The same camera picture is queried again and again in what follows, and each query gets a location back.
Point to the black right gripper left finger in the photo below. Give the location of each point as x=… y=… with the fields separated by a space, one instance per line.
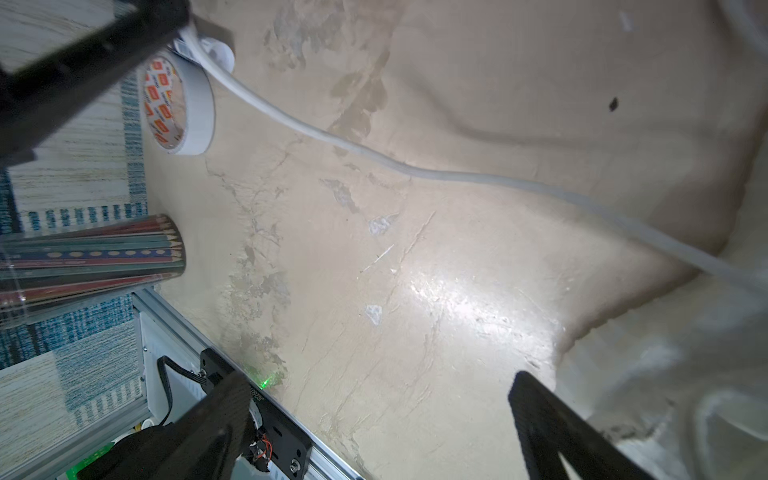
x=203 y=444

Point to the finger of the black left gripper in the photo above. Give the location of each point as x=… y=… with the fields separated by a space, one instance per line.
x=39 y=99

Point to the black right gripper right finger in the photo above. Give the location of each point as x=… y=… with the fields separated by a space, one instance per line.
x=551 y=435

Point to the white sneaker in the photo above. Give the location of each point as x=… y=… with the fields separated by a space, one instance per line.
x=679 y=384

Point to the white shoelace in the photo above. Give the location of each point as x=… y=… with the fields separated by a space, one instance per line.
x=631 y=227

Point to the white tape roll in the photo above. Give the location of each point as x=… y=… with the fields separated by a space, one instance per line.
x=178 y=105

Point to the cup of coloured pencils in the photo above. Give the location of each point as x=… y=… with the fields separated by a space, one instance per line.
x=42 y=272

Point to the blue glue stick white cap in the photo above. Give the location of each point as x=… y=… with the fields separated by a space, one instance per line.
x=219 y=52

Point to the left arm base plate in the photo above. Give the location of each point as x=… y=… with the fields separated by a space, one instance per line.
x=273 y=440

